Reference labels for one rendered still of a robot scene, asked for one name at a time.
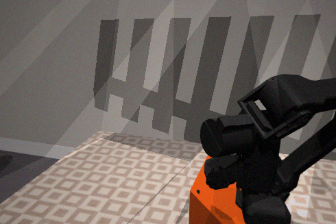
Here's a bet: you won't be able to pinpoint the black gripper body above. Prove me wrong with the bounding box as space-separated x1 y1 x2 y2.
241 151 291 224

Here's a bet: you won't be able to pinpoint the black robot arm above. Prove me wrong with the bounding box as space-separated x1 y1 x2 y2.
200 74 336 209

